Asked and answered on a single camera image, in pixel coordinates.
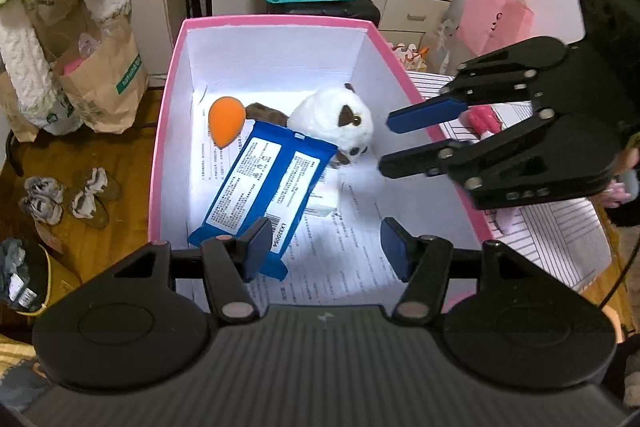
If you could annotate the orange egg-shaped sponge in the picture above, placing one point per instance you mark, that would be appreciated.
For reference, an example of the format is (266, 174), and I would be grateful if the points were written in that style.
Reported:
(225, 122)

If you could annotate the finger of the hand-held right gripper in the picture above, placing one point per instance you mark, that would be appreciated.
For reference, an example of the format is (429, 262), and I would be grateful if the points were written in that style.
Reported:
(415, 162)
(425, 114)

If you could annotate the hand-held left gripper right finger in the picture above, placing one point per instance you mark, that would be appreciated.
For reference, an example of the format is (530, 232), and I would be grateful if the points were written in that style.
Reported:
(397, 252)

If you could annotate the striped tablecloth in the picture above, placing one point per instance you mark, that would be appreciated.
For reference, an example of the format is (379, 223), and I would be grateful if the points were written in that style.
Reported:
(550, 237)

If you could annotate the blue wipes packet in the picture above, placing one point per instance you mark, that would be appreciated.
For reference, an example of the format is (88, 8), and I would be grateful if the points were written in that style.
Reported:
(260, 187)

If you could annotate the brown paper bag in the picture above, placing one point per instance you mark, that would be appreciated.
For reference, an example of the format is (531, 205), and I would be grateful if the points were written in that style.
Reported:
(15, 117)
(110, 77)

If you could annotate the white printed paper sheet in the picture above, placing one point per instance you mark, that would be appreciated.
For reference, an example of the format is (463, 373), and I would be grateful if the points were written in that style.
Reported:
(350, 257)

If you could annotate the pink cardboard box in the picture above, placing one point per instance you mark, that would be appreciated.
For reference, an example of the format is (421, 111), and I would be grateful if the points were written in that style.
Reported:
(275, 57)

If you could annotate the clear plastic bag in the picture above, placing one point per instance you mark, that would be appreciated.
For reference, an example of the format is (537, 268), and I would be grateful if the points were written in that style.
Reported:
(442, 47)

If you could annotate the pink shopping bag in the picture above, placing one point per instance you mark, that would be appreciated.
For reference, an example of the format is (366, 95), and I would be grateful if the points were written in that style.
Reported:
(492, 24)

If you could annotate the white plush cat toy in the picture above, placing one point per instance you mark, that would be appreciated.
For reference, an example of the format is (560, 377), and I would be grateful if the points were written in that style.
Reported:
(320, 117)

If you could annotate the yellow waste bin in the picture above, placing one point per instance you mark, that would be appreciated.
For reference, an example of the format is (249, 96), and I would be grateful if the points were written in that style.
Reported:
(65, 277)

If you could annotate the person's right hand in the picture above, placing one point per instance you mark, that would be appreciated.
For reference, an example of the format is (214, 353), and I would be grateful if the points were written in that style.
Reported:
(616, 196)

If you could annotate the black suitcase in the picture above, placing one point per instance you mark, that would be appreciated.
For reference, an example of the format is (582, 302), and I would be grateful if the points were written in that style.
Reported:
(350, 9)

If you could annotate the white orange gift bag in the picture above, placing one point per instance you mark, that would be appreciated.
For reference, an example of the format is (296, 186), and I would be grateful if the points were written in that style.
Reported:
(407, 54)

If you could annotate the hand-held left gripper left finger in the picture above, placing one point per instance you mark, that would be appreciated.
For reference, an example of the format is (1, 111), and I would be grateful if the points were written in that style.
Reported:
(257, 249)

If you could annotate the cream fleece pants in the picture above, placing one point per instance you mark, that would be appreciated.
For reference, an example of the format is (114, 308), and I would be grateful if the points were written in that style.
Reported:
(25, 57)

